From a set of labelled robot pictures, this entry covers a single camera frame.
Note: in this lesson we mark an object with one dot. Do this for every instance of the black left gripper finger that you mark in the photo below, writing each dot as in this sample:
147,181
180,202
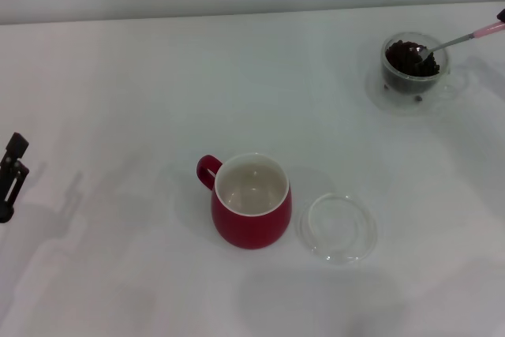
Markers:
16,145

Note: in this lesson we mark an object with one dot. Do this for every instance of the red ceramic mug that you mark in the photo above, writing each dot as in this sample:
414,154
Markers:
252,222

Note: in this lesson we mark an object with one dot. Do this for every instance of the coffee beans heap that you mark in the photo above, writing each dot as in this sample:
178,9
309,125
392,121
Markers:
406,64

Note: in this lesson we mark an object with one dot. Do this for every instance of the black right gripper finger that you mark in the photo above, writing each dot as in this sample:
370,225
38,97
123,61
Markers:
502,16

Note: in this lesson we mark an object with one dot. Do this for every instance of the small clear glass dish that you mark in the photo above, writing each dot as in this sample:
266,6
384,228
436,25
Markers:
339,250

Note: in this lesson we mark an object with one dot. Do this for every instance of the clear glass saucer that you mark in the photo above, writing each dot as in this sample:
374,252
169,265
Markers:
398,106

